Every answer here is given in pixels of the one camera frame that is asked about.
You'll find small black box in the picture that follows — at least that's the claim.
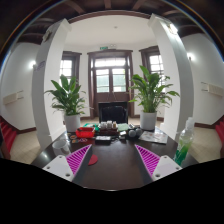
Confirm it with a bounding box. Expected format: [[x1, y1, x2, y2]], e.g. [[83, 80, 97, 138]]
[[94, 134, 113, 145]]

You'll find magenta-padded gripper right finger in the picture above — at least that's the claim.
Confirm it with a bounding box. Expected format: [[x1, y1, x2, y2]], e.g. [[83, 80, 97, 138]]
[[134, 144, 183, 185]]

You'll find clear bottle with green drink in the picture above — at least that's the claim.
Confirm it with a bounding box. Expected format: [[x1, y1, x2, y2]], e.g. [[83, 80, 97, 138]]
[[173, 117, 196, 167]]

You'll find printed magazine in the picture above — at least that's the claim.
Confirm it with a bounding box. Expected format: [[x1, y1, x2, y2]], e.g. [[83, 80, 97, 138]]
[[138, 129, 169, 145]]

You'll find black office chair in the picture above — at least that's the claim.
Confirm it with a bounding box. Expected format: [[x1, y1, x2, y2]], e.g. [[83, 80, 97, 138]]
[[97, 101, 129, 125]]

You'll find dark framed window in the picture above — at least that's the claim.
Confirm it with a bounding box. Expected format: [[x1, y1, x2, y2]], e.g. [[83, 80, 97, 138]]
[[60, 50, 83, 91], [139, 45, 166, 88]]

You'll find white mug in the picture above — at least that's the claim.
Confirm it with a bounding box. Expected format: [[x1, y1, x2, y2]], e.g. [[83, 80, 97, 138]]
[[51, 139, 72, 158]]

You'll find potted plant in white pot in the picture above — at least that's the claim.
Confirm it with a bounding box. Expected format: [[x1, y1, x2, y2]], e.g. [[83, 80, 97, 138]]
[[128, 64, 181, 132], [44, 74, 89, 133]]

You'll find green notebook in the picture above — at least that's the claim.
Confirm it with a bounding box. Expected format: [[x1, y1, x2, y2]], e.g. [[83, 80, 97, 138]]
[[116, 123, 131, 132]]

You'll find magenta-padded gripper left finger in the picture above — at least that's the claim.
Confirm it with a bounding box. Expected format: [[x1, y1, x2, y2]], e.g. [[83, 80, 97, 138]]
[[42, 144, 94, 185]]

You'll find flat round red coaster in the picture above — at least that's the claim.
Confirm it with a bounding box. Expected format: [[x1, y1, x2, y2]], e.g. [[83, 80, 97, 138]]
[[87, 153, 99, 167]]

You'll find red box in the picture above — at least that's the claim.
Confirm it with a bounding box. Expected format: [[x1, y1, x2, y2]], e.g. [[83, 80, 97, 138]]
[[75, 126, 96, 139]]

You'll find red carpeted staircase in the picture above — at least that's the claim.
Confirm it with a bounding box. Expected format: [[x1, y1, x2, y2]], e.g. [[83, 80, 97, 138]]
[[0, 116, 18, 153], [214, 119, 224, 145]]

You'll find pillar mounted lamp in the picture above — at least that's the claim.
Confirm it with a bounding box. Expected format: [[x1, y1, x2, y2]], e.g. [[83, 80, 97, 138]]
[[168, 23, 180, 35]]

